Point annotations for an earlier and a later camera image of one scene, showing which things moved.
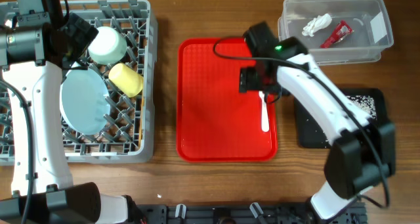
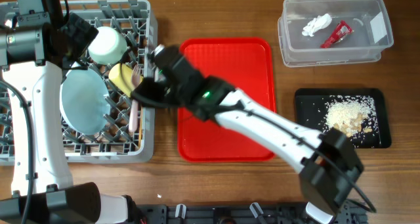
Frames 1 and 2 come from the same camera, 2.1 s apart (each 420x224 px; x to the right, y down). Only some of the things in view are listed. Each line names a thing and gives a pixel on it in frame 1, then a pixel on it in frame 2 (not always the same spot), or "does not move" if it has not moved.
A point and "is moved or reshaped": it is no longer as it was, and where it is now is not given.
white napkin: x=316 y=24 does not move
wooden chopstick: x=142 y=121 does not move
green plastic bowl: x=109 y=46 does not move
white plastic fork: x=265 y=119 is moved or reshaped
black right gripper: x=247 y=80 → x=147 y=87
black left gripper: x=83 y=31 does not move
